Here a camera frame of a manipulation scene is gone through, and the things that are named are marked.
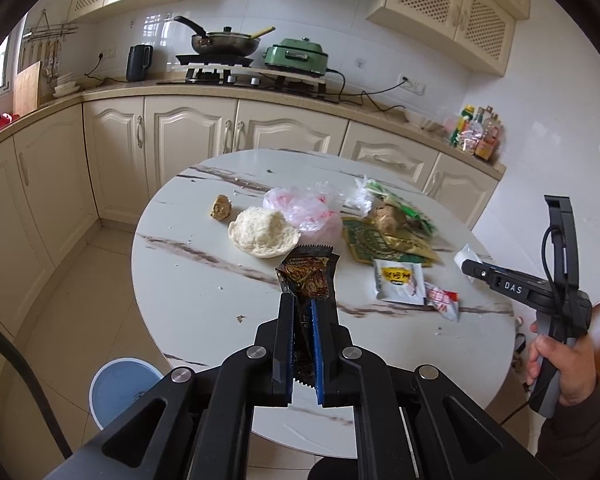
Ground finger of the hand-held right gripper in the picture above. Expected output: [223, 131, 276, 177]
[461, 259, 498, 291]

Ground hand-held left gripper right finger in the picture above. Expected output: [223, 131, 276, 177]
[310, 300, 561, 480]

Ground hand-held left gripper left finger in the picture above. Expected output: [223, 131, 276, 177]
[42, 292, 301, 480]

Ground dark brown snack wrapper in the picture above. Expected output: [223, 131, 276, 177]
[275, 244, 342, 388]

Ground green packet yellow border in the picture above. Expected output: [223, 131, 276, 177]
[341, 216, 397, 265]

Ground blue trash bin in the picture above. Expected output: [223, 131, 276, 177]
[89, 357, 165, 431]

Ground person's right forearm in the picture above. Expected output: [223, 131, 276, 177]
[535, 375, 600, 476]

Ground person's right hand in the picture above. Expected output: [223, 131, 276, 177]
[525, 321, 600, 407]

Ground white printed wrapper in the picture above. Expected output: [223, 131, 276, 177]
[455, 244, 482, 268]

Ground small red white wrapper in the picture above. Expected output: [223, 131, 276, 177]
[424, 282, 461, 322]

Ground yellow gold packet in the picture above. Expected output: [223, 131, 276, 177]
[390, 232, 440, 267]

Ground white packet yellow label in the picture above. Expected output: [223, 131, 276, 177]
[372, 259, 427, 306]

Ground green white snack packet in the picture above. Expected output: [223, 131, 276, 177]
[362, 180, 438, 238]

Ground large ginger root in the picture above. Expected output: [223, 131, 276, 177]
[370, 204, 406, 236]

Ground round white flatbread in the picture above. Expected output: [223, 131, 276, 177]
[228, 206, 301, 259]

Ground cluster of condiment bottles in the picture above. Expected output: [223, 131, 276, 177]
[450, 105, 505, 162]

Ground clear plastic wrapper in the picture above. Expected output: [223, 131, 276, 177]
[342, 176, 381, 218]

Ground clear plastic bag red print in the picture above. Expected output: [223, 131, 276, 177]
[262, 180, 343, 233]

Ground small ginger piece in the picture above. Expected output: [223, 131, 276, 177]
[210, 194, 232, 221]

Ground cream lower kitchen cabinets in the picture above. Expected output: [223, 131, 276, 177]
[0, 95, 501, 341]

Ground black glass gas stove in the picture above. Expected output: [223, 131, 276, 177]
[156, 74, 341, 105]

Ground green electric cooking pot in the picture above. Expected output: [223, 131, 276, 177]
[262, 37, 336, 78]

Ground beige kitchen countertop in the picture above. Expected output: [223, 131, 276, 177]
[0, 79, 507, 176]

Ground black wok with lid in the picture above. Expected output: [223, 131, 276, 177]
[174, 15, 261, 57]

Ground black electric kettle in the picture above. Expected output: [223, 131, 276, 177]
[126, 44, 154, 82]

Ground stack of white bowls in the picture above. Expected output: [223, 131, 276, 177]
[52, 72, 83, 98]

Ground wooden cutting board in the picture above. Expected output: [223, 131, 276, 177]
[12, 60, 42, 117]

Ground metal hanging utensil rack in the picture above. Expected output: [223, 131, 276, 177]
[22, 10, 79, 86]

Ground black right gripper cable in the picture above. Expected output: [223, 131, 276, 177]
[500, 225, 571, 425]

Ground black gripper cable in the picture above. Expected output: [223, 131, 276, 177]
[0, 312, 73, 457]
[500, 225, 571, 425]

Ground white double wall outlet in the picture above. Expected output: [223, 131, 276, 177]
[399, 74, 426, 96]

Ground black pot power cable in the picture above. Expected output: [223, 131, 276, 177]
[325, 67, 408, 112]

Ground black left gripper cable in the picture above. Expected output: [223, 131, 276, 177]
[0, 312, 73, 457]

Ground black kettle power cable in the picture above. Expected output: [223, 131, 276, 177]
[82, 52, 128, 85]

